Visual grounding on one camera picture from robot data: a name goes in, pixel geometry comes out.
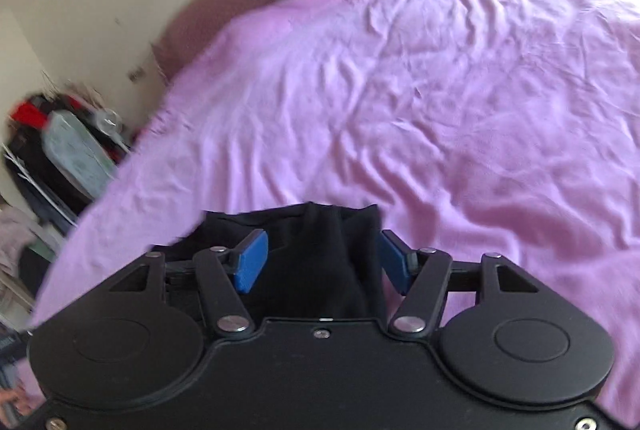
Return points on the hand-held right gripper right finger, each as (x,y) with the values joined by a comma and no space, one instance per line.
(397,265)

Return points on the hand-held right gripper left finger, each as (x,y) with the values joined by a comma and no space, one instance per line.
(250,262)

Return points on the black long-sleeve shirt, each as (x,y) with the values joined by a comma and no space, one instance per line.
(320,260)

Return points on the coat rack with dark clothes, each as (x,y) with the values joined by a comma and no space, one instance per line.
(30,169)

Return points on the white standing fan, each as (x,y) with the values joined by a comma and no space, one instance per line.
(107,122)

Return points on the printed garment bag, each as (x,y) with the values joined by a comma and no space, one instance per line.
(75,154)

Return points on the red hanging garment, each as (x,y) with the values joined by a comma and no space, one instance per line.
(27,109)

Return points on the wall switch plate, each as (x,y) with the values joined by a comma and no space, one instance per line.
(136,75)

